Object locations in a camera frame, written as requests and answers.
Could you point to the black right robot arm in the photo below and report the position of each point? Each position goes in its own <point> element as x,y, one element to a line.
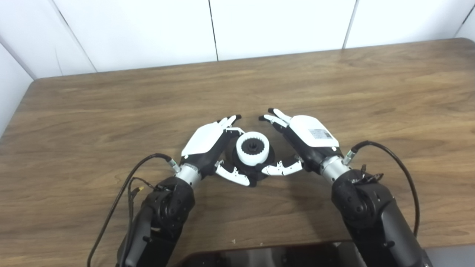
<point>371,211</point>

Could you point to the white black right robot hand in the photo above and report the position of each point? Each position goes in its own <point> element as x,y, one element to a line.
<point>311,135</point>

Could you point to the round black part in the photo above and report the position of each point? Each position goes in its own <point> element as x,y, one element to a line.
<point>256,174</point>

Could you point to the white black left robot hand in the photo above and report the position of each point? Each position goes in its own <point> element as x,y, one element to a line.
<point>202,141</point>

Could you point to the black robot torso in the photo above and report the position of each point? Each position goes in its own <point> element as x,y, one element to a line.
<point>259,257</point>

